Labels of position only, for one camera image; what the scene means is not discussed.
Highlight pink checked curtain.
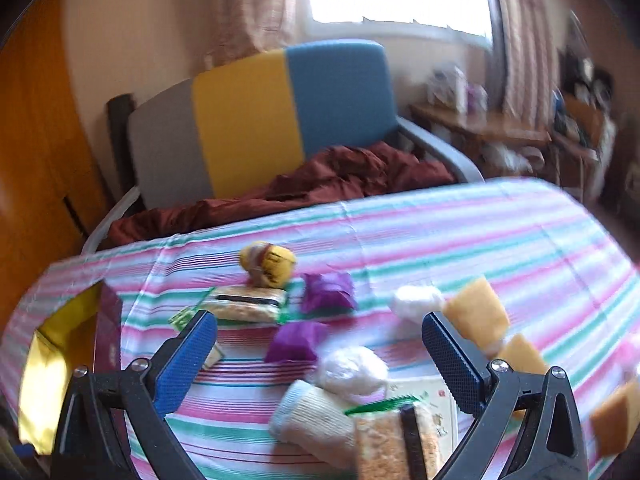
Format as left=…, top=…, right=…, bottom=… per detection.
left=205, top=0, right=296, bottom=68

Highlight white knitted sock roll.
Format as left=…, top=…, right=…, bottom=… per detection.
left=269, top=380, right=356, bottom=470

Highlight wooden side desk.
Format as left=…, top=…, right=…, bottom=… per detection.
left=409, top=103, right=599, bottom=188

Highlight purple snack packet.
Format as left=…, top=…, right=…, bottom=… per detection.
left=300, top=272, right=357, bottom=314
left=264, top=321, right=329, bottom=363

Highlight yellow sock ball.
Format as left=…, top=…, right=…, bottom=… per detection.
left=239, top=242, right=296, bottom=288

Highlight striped bed sheet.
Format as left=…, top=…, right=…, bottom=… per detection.
left=1, top=179, right=639, bottom=479

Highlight wooden wardrobe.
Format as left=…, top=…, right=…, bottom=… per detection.
left=1, top=0, right=113, bottom=323

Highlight maroon blanket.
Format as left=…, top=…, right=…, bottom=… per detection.
left=107, top=141, right=457, bottom=247

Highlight white medicine box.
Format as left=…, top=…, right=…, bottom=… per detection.
left=385, top=375, right=459, bottom=460

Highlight gold interior storage box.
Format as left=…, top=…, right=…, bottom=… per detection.
left=18, top=281, right=122, bottom=456

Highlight white plastic wrap ball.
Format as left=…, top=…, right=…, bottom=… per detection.
left=390, top=285, right=446, bottom=324

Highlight white appliance box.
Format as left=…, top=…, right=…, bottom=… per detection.
left=426, top=64, right=468, bottom=114

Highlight yellow sponge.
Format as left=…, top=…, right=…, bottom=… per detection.
left=442, top=276, right=510, bottom=356
left=589, top=380, right=639, bottom=457
left=494, top=332, right=550, bottom=420

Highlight cracker packet green trim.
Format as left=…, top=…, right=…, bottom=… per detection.
left=168, top=285, right=288, bottom=330

